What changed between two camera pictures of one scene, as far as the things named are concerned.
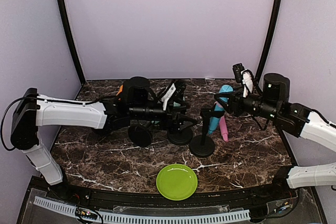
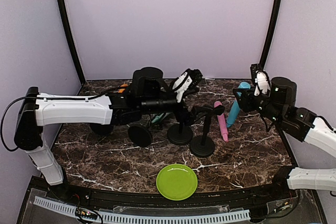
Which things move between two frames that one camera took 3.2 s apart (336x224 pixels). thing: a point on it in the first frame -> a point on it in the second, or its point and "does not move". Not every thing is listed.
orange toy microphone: x=121 y=89 does not move
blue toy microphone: x=214 y=121 -> x=235 y=109
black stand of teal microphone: x=139 y=136 does not move
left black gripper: x=175 y=124 -> x=181 y=114
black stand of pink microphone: x=180 y=137 does not move
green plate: x=176 y=182 does not move
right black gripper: x=234 y=98 -> x=245 y=103
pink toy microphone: x=223 y=128 does not move
